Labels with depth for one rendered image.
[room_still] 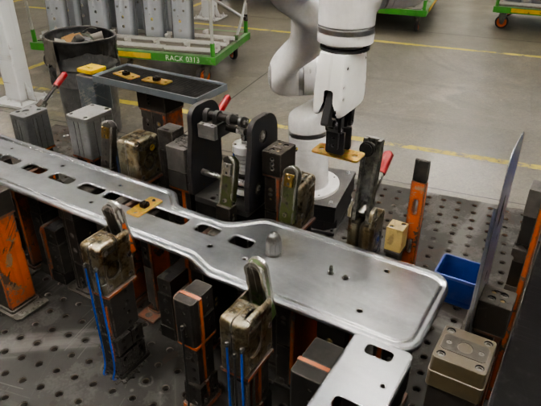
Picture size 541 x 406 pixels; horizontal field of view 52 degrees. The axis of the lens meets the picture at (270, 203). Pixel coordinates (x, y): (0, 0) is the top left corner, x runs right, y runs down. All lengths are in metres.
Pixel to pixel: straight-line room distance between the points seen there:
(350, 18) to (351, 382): 0.53
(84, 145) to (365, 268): 0.83
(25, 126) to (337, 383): 1.21
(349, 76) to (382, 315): 0.41
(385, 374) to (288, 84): 0.90
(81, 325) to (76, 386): 0.19
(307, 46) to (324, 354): 0.79
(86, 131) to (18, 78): 3.59
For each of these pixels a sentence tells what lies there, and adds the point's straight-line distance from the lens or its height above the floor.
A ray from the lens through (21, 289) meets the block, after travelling 1.54.
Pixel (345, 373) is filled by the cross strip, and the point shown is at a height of 1.00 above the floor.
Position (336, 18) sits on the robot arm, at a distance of 0.82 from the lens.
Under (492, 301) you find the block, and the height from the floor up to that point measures 1.08.
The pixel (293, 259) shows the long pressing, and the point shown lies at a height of 1.00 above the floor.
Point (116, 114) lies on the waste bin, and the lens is 4.24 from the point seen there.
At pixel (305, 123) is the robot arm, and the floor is 1.04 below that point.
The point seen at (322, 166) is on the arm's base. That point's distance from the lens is 1.69.
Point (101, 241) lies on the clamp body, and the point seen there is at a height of 1.04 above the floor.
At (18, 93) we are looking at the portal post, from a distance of 5.13.
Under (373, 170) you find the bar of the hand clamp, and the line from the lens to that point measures 1.09.
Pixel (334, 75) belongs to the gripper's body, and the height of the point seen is 1.40.
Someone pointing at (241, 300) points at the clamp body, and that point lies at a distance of 0.93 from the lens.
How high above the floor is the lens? 1.65
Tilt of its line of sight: 30 degrees down
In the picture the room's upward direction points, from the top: straight up
